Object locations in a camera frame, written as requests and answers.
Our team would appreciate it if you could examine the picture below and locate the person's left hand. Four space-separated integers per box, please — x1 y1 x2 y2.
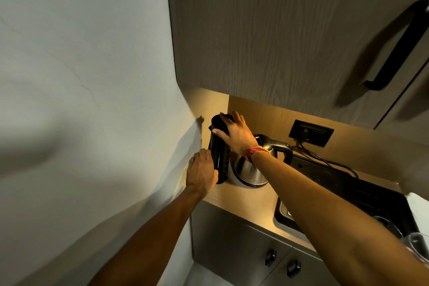
185 148 219 198

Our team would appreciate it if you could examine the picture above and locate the person's right hand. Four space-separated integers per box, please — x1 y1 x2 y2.
211 110 259 157

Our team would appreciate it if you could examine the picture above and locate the black thermos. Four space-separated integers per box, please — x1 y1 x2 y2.
207 128 232 185

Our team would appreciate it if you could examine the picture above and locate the steel kettle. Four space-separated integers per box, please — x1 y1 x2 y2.
231 134 294 188

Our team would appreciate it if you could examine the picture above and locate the person's right forearm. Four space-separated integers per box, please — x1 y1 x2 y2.
251 151 429 286

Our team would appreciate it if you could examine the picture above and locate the person's left forearm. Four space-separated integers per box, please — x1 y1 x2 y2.
87 188 208 286

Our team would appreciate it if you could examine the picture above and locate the grey lower cabinet door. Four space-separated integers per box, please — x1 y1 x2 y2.
191 200 294 286
260 245 341 286

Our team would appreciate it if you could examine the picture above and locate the perforated metal drip grate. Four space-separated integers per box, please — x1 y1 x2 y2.
280 200 295 221

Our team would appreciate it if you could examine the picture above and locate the black cabinet knob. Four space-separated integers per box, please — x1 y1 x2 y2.
286 259 302 279
265 248 278 267

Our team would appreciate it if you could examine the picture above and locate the wooden upper cabinet door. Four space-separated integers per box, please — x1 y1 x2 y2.
375 64 429 146
164 0 429 130

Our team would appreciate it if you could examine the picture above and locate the black tray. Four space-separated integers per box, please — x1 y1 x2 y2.
274 155 420 240

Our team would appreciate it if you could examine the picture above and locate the clear glass tumbler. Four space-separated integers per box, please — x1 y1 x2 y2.
372 216 404 240
400 232 429 268

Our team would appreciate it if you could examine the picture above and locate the white pillow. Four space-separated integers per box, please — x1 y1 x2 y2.
405 192 429 229

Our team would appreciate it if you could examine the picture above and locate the red thread bracelet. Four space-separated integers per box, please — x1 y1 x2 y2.
246 146 270 164

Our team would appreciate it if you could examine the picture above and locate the black wall socket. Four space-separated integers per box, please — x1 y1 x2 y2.
289 119 335 148

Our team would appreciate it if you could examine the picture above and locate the black power cable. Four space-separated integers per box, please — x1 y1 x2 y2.
291 143 359 179

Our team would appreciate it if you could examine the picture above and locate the black cabinet handle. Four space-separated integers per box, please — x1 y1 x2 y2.
364 0 429 91

